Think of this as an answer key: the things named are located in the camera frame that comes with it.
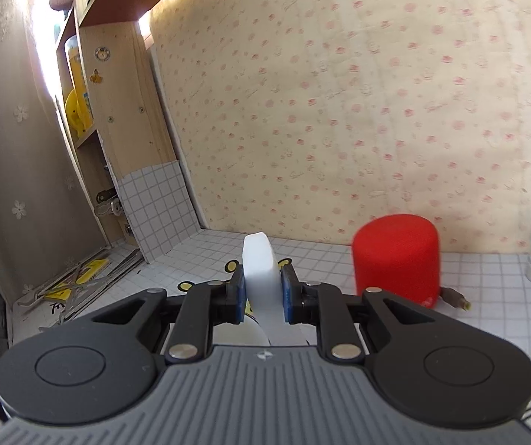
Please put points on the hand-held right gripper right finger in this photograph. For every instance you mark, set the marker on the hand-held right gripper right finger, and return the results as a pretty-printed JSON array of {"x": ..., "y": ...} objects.
[{"x": 287, "y": 294}]

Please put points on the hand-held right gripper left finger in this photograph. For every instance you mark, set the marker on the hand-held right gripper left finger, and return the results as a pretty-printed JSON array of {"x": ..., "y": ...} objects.
[{"x": 239, "y": 294}]

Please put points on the white sponge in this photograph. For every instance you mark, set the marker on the white sponge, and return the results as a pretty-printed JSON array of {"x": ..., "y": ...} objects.
[{"x": 263, "y": 273}]

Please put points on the yellow bowl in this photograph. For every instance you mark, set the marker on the yellow bowl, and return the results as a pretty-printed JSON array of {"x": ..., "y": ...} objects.
[{"x": 242, "y": 333}]

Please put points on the red speaker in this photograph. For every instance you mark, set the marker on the red speaker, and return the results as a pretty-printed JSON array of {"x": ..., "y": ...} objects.
[{"x": 397, "y": 259}]

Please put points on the light wooden shelf unit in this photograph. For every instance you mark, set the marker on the light wooden shelf unit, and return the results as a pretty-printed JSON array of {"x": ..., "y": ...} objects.
[{"x": 126, "y": 125}]

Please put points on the floral curtain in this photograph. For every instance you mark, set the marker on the floral curtain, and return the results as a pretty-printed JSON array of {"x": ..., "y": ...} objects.
[{"x": 10, "y": 125}]

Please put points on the yellow plastic toy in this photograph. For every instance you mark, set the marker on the yellow plastic toy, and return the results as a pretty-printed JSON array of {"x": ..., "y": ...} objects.
[{"x": 79, "y": 113}]

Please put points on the yellow duck sticker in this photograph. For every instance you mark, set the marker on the yellow duck sticker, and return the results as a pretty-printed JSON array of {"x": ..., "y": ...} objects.
[{"x": 97, "y": 76}]

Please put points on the round cartoon sticker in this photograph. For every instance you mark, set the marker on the round cartoon sticker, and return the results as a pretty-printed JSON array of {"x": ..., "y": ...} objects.
[{"x": 102, "y": 54}]

